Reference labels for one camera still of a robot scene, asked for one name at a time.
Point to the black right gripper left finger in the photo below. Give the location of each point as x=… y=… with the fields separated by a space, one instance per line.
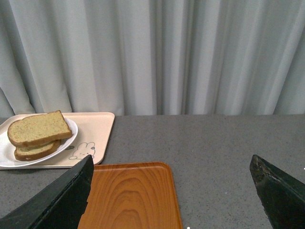
x=58 y=206

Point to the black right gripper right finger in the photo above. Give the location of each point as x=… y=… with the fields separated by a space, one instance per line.
x=282 y=196

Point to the grey-white curtain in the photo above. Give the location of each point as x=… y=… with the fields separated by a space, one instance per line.
x=152 y=57

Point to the wooden brown tray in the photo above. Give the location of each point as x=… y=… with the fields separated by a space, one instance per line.
x=132 y=196

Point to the bread slice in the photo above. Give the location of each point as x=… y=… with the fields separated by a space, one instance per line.
x=38 y=130
x=36 y=152

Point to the beige rabbit tray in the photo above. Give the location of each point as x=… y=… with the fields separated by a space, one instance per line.
x=91 y=132

